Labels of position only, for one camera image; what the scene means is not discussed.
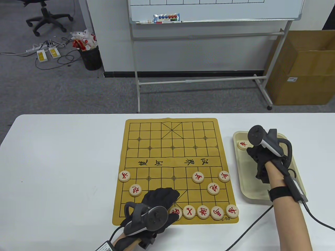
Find black wrist strap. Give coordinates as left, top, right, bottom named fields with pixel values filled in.
left=267, top=186, right=293, bottom=202

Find black wastebasket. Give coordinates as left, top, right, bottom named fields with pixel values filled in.
left=80, top=45, right=102, bottom=71

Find white rolling whiteboard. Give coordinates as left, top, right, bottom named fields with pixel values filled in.
left=127, top=0, right=305, bottom=113

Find white red trash bags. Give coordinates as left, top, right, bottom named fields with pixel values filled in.
left=70, top=29, right=99, bottom=52

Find white power strip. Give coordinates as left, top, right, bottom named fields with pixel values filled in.
left=25, top=44, right=50, bottom=54

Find brown cardboard box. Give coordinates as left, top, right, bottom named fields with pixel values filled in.
left=264, top=30, right=335, bottom=106

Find pack of coloured magnets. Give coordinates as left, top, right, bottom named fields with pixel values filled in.
left=153, top=13, right=181, bottom=22

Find person's right forearm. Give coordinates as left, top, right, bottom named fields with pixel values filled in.
left=264, top=161, right=310, bottom=251

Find yellow chess board mat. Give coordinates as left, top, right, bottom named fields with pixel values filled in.
left=112, top=118, right=239, bottom=226

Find person's left hand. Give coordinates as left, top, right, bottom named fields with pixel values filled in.
left=120, top=188, right=181, bottom=240

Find person's right hand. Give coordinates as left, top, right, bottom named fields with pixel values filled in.
left=246, top=145, right=285, bottom=185

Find black sensor box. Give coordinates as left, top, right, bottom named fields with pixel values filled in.
left=282, top=176, right=309, bottom=203

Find black office chair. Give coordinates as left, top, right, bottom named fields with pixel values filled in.
left=16, top=0, right=74, bottom=37

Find beige plastic tray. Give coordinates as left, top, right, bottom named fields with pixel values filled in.
left=232, top=131, right=306, bottom=205

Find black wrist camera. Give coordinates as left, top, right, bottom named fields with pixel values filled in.
left=139, top=234, right=157, bottom=248

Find grey tracking controller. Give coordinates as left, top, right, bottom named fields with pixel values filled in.
left=247, top=125, right=293, bottom=169
left=124, top=202, right=169, bottom=235

